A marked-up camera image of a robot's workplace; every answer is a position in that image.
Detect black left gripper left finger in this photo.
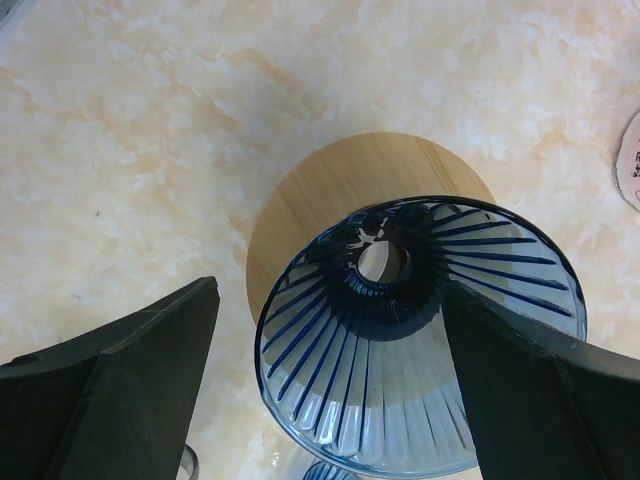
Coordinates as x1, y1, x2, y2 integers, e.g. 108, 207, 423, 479
1, 277, 220, 479

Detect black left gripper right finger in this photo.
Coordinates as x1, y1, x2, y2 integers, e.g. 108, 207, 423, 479
443, 283, 639, 479

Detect blue glass dripper cone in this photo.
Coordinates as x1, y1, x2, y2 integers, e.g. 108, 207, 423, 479
302, 461, 360, 480
254, 196, 587, 479

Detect wooden dripper ring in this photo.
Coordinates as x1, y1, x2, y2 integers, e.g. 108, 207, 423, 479
246, 131, 499, 326

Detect white toilet paper roll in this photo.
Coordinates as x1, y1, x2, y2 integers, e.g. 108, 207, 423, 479
615, 112, 640, 210

